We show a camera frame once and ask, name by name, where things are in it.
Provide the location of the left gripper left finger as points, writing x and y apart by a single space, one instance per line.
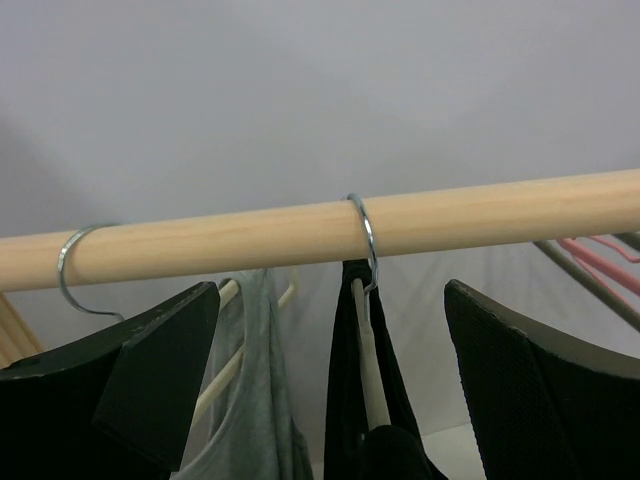
117 404

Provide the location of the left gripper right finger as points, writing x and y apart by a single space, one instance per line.
542 403

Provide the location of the taupe hanger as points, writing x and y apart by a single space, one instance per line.
594 282

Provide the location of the black tank top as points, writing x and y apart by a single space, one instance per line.
370 430

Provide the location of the far grey tank top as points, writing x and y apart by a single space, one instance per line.
252 431

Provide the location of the cream hanger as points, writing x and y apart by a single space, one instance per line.
227 293

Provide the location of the wooden clothes rack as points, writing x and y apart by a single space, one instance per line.
448 232

